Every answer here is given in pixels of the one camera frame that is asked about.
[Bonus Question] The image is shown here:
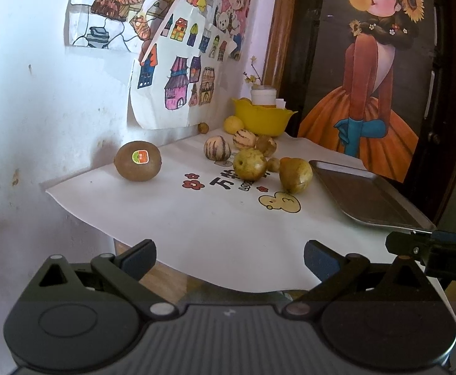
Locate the yellow pear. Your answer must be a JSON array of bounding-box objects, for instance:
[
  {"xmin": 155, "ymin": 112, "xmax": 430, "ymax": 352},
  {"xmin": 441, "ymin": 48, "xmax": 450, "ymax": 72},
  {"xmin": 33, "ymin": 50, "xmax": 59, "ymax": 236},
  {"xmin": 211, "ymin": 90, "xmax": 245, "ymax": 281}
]
[{"xmin": 279, "ymin": 157, "xmax": 313, "ymax": 195}]

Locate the brown kiwi with sticker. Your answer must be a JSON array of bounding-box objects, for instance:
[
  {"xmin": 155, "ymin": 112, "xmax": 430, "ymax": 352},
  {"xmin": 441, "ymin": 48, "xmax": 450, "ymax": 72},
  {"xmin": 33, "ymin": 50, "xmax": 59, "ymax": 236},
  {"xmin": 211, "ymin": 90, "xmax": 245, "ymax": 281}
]
[{"xmin": 114, "ymin": 141, "xmax": 162, "ymax": 182}]

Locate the green yellow apple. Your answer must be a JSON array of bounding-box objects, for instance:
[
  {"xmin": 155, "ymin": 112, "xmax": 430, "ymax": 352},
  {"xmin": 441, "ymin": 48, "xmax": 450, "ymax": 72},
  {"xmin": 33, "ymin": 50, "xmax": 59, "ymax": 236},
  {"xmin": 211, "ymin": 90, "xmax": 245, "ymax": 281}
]
[{"xmin": 233, "ymin": 148, "xmax": 267, "ymax": 182}]

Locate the brownish striped melon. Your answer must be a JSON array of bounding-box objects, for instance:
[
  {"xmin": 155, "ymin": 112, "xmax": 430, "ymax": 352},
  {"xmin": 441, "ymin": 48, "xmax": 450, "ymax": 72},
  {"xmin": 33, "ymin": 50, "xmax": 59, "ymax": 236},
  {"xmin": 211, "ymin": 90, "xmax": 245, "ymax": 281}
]
[{"xmin": 255, "ymin": 136, "xmax": 277, "ymax": 158}]

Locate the striped pepino melon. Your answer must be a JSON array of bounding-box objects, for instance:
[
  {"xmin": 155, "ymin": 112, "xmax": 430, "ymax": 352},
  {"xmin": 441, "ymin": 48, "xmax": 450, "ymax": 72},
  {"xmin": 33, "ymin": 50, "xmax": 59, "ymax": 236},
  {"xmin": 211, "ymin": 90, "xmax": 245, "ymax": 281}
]
[
  {"xmin": 203, "ymin": 136, "xmax": 231, "ymax": 162},
  {"xmin": 232, "ymin": 129, "xmax": 258, "ymax": 150}
]

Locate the small brown round fruit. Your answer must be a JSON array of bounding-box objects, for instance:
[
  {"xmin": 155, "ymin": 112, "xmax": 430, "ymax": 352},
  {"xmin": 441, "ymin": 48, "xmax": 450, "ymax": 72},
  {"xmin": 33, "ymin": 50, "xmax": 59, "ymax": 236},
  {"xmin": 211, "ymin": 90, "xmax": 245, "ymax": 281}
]
[{"xmin": 267, "ymin": 157, "xmax": 280, "ymax": 173}]

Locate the metal tray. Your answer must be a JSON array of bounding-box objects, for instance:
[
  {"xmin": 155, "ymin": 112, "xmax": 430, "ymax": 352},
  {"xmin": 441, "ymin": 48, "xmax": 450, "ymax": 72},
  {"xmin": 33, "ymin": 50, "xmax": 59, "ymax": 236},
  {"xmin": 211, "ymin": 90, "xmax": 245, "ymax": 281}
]
[{"xmin": 310, "ymin": 160, "xmax": 436, "ymax": 233}]

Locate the white printed table mat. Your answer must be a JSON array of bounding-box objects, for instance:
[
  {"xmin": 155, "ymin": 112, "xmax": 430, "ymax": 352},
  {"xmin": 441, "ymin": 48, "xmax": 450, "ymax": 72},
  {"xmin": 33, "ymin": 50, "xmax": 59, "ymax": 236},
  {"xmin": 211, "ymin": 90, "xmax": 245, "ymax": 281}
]
[{"xmin": 48, "ymin": 135, "xmax": 393, "ymax": 293}]

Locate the yellow plastic bowl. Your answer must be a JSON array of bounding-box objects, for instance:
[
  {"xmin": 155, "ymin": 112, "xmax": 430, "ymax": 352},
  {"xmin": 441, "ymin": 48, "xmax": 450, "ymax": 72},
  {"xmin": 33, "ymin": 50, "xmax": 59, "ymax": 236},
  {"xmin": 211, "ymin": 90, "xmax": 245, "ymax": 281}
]
[{"xmin": 231, "ymin": 98, "xmax": 296, "ymax": 137}]

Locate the folded white paper piece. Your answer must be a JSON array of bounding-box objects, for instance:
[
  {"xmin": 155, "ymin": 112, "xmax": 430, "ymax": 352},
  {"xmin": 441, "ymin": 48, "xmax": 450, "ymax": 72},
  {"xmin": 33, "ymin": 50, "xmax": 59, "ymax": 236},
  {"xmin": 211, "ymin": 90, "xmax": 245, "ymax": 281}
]
[{"xmin": 275, "ymin": 98, "xmax": 285, "ymax": 108}]

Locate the small yellow lemon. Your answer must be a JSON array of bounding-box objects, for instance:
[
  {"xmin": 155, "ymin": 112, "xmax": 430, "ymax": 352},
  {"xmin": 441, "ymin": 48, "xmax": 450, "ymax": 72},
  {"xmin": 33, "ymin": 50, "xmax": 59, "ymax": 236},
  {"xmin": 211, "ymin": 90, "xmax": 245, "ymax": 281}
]
[{"xmin": 223, "ymin": 115, "xmax": 245, "ymax": 135}]

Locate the white and orange jar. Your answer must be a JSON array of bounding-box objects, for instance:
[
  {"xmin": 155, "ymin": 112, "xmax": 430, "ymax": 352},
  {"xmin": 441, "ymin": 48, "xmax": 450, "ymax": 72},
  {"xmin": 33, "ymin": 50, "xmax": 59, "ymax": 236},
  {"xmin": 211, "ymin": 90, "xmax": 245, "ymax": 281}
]
[{"xmin": 251, "ymin": 85, "xmax": 277, "ymax": 108}]

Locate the girl in orange dress painting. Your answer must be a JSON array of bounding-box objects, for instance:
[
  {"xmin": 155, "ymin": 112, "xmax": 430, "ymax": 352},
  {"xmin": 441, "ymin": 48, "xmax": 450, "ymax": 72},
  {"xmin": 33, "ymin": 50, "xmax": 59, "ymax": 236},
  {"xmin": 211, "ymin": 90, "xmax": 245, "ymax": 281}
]
[{"xmin": 281, "ymin": 0, "xmax": 435, "ymax": 182}]

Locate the houses drawing paper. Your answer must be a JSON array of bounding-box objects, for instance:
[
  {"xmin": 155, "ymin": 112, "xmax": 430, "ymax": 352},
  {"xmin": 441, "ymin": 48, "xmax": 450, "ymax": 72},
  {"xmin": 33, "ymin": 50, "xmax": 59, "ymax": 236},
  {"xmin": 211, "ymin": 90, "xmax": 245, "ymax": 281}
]
[{"xmin": 129, "ymin": 0, "xmax": 236, "ymax": 130}]

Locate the yellow flower sprig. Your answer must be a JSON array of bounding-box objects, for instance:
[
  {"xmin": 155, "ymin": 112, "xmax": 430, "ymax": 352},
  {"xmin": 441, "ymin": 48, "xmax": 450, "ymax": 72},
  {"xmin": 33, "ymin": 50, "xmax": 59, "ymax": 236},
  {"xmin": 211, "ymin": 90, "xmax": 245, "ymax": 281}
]
[{"xmin": 243, "ymin": 56, "xmax": 262, "ymax": 86}]

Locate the cartoon children poster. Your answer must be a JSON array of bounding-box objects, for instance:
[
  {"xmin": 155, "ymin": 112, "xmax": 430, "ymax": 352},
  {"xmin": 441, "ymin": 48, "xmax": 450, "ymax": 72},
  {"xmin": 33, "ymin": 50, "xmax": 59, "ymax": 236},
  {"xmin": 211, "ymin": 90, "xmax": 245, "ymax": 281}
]
[{"xmin": 65, "ymin": 0, "xmax": 251, "ymax": 60}]

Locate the wooden door frame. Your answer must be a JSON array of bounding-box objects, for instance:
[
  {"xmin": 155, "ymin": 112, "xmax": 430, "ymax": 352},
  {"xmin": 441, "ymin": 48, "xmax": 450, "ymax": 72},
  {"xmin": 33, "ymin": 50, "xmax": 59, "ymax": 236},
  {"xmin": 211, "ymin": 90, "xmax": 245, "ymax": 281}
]
[{"xmin": 263, "ymin": 0, "xmax": 296, "ymax": 92}]

